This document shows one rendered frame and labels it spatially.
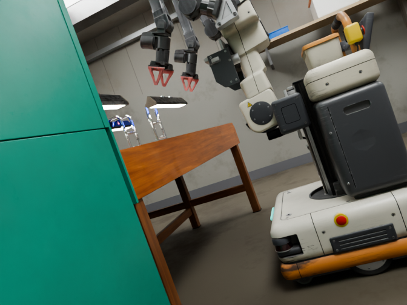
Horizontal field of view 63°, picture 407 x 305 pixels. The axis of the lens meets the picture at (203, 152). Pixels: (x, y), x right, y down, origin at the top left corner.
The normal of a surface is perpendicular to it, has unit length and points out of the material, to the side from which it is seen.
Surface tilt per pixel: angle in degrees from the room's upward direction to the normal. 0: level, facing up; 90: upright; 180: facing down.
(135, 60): 90
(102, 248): 90
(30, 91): 90
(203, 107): 90
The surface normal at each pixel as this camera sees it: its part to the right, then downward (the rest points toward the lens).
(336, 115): -0.25, 0.12
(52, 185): 0.89, -0.31
